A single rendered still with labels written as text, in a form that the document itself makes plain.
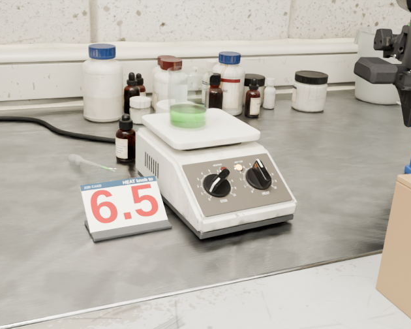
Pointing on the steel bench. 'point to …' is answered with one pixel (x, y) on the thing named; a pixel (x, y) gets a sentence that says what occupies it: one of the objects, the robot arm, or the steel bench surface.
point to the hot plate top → (217, 138)
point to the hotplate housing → (169, 176)
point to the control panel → (208, 208)
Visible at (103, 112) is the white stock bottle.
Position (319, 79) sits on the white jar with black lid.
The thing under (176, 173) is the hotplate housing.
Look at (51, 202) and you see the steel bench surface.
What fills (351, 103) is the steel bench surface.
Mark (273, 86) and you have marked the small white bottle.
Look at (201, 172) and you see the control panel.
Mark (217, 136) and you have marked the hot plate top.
